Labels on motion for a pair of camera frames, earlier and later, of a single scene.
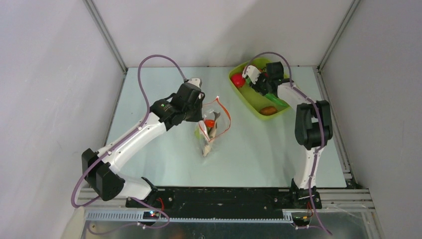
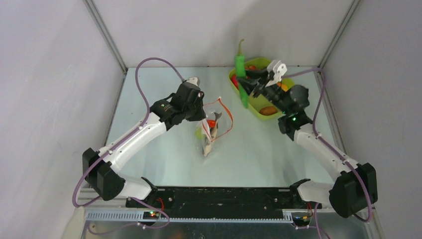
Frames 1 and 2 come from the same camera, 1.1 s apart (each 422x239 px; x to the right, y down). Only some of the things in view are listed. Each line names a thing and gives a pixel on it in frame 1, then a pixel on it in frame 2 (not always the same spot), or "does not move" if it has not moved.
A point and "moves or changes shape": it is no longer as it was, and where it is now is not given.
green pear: x=197 y=133 does not move
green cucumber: x=276 y=100 moves or changes shape
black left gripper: x=197 y=117 does not move
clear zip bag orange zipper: x=216 y=119 does not move
